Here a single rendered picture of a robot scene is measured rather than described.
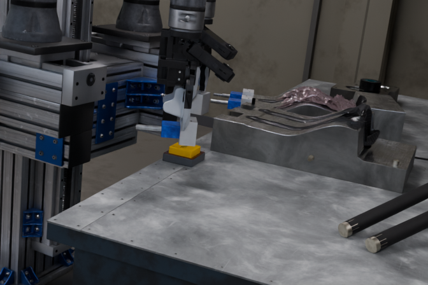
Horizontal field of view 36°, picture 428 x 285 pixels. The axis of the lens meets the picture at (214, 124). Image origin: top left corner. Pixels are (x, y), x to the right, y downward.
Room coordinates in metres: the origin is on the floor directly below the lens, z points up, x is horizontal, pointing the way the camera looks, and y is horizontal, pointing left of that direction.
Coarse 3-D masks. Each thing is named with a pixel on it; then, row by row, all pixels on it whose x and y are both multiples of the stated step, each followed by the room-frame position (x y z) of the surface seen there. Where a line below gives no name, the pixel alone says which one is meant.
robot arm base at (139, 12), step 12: (132, 0) 2.11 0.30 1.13; (144, 0) 2.11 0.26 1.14; (120, 12) 2.16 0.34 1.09; (132, 12) 2.11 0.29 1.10; (144, 12) 2.11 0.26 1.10; (156, 12) 2.14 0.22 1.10; (120, 24) 2.11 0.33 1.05; (132, 24) 2.09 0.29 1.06; (144, 24) 2.10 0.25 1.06; (156, 24) 2.12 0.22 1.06
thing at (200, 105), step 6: (198, 90) 1.73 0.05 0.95; (162, 96) 1.74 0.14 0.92; (198, 96) 1.68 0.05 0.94; (204, 96) 1.69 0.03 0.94; (192, 102) 1.68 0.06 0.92; (198, 102) 1.68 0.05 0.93; (204, 102) 1.69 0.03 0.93; (192, 108) 1.68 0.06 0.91; (198, 108) 1.68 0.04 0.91; (204, 108) 1.69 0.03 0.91; (198, 114) 1.68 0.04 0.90
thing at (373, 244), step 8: (416, 216) 1.24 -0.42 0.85; (424, 216) 1.24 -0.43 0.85; (400, 224) 1.21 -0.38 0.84; (408, 224) 1.21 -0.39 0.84; (416, 224) 1.21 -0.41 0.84; (424, 224) 1.22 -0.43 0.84; (384, 232) 1.17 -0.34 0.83; (392, 232) 1.18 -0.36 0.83; (400, 232) 1.18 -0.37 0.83; (408, 232) 1.19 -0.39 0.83; (416, 232) 1.21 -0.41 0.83; (368, 240) 1.16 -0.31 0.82; (376, 240) 1.15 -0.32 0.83; (384, 240) 1.16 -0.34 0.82; (392, 240) 1.17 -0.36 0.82; (400, 240) 1.19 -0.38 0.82; (368, 248) 1.16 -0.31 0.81; (376, 248) 1.14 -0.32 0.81; (384, 248) 1.16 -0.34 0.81
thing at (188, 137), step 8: (192, 120) 1.40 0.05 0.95; (136, 128) 1.39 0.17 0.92; (144, 128) 1.40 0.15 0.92; (152, 128) 1.40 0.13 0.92; (160, 128) 1.40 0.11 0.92; (168, 128) 1.39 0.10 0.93; (176, 128) 1.39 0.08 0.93; (192, 128) 1.39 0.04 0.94; (168, 136) 1.39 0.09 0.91; (176, 136) 1.39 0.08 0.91; (184, 136) 1.39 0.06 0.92; (192, 136) 1.39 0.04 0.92; (184, 144) 1.39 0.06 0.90; (192, 144) 1.39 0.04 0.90
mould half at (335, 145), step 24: (216, 120) 1.69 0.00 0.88; (240, 120) 1.69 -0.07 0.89; (288, 120) 1.78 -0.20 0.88; (216, 144) 1.69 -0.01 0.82; (240, 144) 1.66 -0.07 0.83; (264, 144) 1.64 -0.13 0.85; (288, 144) 1.62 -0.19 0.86; (312, 144) 1.60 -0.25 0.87; (336, 144) 1.58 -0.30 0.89; (360, 144) 1.60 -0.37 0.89; (384, 144) 1.73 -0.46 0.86; (408, 144) 1.76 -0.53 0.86; (312, 168) 1.59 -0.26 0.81; (336, 168) 1.57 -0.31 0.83; (360, 168) 1.55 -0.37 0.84; (384, 168) 1.54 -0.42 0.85; (408, 168) 1.57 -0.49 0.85
